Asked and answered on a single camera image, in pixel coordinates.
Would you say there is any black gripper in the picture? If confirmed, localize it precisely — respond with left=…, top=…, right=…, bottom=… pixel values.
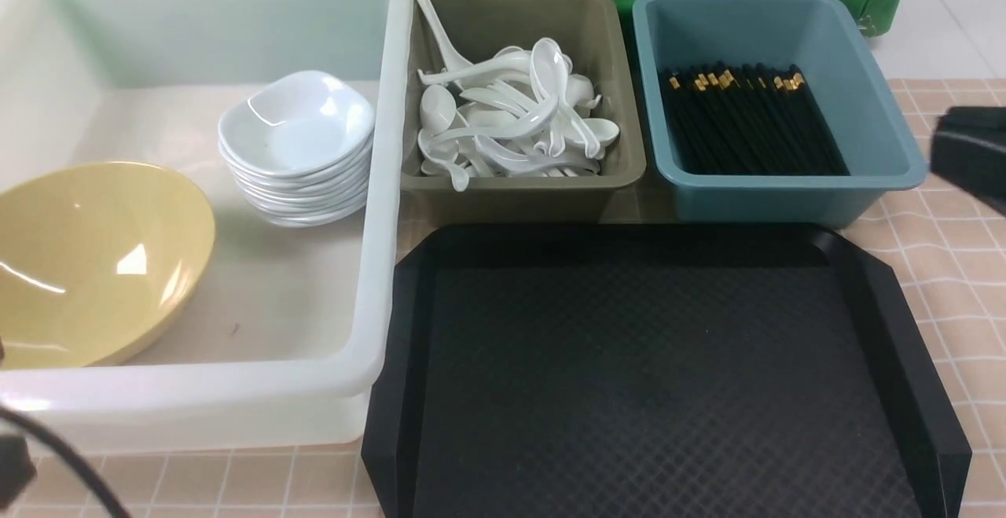
left=930, top=106, right=1005, bottom=216

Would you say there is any yellow noodle bowl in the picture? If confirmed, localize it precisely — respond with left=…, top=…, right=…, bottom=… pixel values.
left=1, top=161, right=216, bottom=371

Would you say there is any pink checkered tablecloth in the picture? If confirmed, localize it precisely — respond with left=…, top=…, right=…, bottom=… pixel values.
left=0, top=78, right=1006, bottom=518

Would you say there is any blue plastic bin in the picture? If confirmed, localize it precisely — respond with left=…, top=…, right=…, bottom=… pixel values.
left=633, top=0, right=927, bottom=227

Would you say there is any bundle of black chopsticks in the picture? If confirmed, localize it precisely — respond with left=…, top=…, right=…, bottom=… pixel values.
left=658, top=62, right=850, bottom=175

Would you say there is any black plastic serving tray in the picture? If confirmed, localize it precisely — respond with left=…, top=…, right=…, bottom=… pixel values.
left=362, top=224, right=971, bottom=517

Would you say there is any pile of white soup spoons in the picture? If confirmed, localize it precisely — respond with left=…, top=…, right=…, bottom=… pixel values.
left=416, top=0, right=621, bottom=193

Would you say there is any stack of white dishes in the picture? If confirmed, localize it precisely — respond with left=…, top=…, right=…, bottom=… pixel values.
left=217, top=70, right=376, bottom=229

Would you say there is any large white plastic tub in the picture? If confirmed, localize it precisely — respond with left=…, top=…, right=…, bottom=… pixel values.
left=2, top=0, right=414, bottom=453

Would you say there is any black cable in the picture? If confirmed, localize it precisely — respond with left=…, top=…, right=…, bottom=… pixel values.
left=0, top=408, right=130, bottom=518

